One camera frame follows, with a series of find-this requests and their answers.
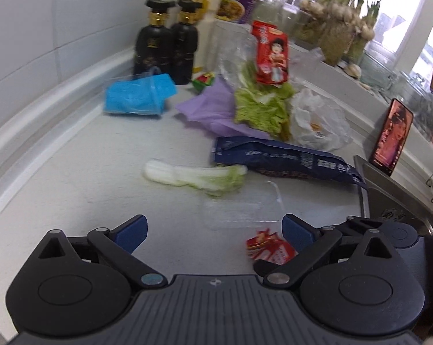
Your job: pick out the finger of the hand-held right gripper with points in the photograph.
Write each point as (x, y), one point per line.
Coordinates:
(356, 223)

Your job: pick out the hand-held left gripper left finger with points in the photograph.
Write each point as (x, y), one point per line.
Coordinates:
(132, 233)

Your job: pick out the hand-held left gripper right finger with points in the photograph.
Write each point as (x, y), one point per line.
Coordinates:
(295, 230)

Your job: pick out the small red wrapper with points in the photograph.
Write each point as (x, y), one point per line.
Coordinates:
(270, 249)

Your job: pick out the dark blue packet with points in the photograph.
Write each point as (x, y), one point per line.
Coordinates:
(292, 161)

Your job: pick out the green napa cabbage leaves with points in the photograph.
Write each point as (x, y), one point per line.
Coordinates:
(263, 109)

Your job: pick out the red snack packet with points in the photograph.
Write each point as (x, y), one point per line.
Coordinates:
(271, 52)

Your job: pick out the steel sink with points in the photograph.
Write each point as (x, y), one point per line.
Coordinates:
(389, 190)

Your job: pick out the clear plastic container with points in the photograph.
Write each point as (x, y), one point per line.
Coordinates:
(238, 212)

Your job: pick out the napa cabbage stalk leaf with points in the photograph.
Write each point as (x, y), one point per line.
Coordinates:
(195, 176)

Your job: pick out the black smartphone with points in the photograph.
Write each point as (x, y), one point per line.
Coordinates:
(390, 136)

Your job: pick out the white plastic bag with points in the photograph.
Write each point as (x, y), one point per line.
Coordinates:
(315, 122)

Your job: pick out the glass jar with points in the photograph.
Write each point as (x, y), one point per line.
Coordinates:
(417, 104)

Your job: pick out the blue plastic bag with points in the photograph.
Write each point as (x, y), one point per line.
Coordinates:
(137, 95)

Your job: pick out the garlic bulb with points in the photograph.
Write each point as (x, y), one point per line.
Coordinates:
(353, 69)

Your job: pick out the green red candy wrapper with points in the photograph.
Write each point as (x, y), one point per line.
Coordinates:
(203, 80)

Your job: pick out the black bottle gold neck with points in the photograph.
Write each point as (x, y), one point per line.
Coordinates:
(155, 39)
(184, 43)

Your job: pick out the clear drinking glass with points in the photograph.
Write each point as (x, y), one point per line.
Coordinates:
(225, 43)

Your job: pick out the white bottle yellow cap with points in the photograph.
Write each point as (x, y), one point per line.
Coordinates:
(205, 7)

